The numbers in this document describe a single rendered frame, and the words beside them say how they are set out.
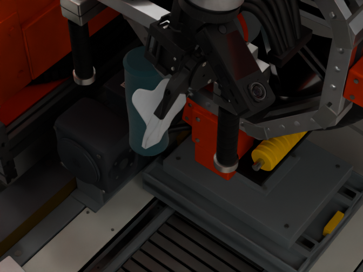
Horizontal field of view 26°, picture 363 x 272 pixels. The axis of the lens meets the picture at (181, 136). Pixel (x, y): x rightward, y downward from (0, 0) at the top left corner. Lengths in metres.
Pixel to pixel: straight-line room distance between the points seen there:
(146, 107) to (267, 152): 0.75
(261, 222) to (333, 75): 0.64
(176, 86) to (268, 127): 0.70
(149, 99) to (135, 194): 1.24
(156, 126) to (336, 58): 0.51
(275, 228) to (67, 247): 0.55
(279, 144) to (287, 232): 0.32
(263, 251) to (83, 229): 0.49
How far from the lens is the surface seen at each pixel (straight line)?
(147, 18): 1.31
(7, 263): 1.27
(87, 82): 1.52
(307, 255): 1.99
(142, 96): 0.96
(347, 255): 2.11
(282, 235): 1.94
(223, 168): 1.36
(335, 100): 1.44
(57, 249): 2.10
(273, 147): 1.69
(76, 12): 1.40
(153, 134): 0.95
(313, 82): 1.66
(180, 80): 0.91
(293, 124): 1.55
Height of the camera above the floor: 1.83
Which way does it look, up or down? 49 degrees down
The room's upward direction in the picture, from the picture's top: straight up
